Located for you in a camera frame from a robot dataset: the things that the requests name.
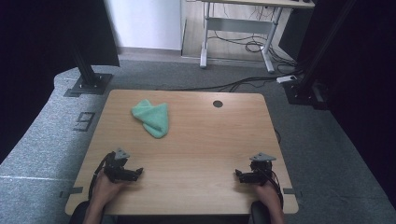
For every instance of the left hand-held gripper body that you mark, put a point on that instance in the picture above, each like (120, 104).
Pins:
(116, 168)

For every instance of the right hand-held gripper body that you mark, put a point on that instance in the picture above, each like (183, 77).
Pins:
(263, 172)

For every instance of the green microfibre cloth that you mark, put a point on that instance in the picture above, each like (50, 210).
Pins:
(154, 119)

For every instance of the person's right hand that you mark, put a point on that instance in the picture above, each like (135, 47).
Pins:
(269, 196)

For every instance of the person's left hand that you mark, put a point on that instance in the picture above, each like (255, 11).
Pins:
(104, 191)

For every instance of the grey tape strip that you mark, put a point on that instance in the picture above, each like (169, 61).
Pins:
(291, 191)
(74, 190)

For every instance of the person's dark clothed body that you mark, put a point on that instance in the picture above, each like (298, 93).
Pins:
(77, 215)

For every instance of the black round table grommet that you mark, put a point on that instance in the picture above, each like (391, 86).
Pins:
(218, 104)

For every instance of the white power strip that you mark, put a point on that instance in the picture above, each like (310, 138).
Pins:
(287, 79)

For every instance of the black curtain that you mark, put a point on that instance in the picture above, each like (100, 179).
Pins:
(31, 62)
(367, 93)

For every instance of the black stand with base plate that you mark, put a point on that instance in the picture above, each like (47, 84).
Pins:
(88, 79)
(303, 91)

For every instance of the white metal desk frame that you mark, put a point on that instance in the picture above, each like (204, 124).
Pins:
(239, 25)

